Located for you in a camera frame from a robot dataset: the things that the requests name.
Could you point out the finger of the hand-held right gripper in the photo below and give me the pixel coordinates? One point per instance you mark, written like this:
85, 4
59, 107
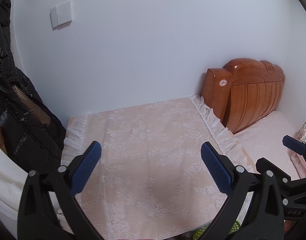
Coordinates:
293, 143
263, 163

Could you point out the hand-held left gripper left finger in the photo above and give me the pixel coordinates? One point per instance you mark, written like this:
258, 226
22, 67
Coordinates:
86, 167

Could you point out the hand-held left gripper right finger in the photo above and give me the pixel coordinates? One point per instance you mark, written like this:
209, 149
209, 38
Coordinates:
215, 167

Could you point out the green mesh basket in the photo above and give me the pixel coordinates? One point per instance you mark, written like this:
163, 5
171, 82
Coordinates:
234, 226

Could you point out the pink pillow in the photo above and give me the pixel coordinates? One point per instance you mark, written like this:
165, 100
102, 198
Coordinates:
305, 132

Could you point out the pink bed sheet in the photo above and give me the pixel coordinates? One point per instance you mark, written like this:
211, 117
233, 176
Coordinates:
268, 135

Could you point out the wooden headboard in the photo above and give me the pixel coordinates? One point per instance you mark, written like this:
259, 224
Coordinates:
250, 100

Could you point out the pink lace tablecloth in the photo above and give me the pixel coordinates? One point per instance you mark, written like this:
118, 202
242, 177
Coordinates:
148, 155

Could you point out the white cloth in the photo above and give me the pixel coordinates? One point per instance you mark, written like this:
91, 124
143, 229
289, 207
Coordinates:
5, 180

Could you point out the black puffer jacket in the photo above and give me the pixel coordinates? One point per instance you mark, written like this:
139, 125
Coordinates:
17, 120

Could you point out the white wall switch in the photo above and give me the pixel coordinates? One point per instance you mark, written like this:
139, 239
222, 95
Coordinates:
61, 13

